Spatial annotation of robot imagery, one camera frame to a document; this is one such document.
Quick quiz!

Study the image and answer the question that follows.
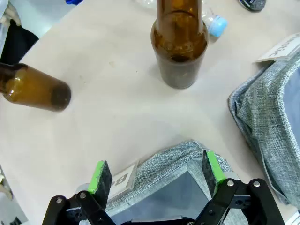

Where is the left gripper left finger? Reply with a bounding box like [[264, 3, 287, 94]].
[[42, 160, 118, 225]]

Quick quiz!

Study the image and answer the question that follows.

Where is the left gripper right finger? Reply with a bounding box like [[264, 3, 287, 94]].
[[194, 150, 285, 225]]

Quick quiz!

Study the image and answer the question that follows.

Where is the brown glass beer bottle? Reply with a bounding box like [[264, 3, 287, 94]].
[[150, 0, 210, 89], [0, 62, 72, 112]]

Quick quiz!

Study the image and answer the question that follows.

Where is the blue cap plastic bottle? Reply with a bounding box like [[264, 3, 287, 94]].
[[202, 8, 228, 38]]

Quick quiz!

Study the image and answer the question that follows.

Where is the black crushed can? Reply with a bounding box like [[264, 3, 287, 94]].
[[238, 0, 266, 12]]

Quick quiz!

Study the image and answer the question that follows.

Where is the grey basket labelled Bottle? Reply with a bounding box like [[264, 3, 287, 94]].
[[103, 140, 249, 225]]

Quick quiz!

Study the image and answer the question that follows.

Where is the grey basket labelled Plastic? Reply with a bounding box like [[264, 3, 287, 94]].
[[227, 50, 300, 208]]

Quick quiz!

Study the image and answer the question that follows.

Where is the white Bottle label card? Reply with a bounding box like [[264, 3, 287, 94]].
[[109, 164, 139, 200]]

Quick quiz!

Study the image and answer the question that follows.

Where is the white Plastic label card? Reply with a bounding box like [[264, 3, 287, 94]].
[[255, 32, 300, 63]]

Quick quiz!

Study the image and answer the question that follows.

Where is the pale mannequin hand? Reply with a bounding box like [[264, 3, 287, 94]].
[[1, 4, 22, 27]]

